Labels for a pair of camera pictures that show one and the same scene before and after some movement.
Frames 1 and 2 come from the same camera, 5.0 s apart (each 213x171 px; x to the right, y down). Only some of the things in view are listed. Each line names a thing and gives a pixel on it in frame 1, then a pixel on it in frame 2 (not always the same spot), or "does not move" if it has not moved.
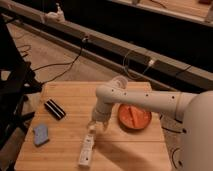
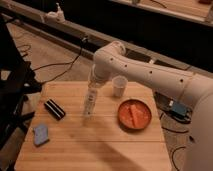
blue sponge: (41, 134) does not move
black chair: (18, 81) does not move
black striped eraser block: (54, 109) does not move
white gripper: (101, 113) to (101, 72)
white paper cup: (120, 82) does not move
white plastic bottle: (88, 145) to (91, 102)
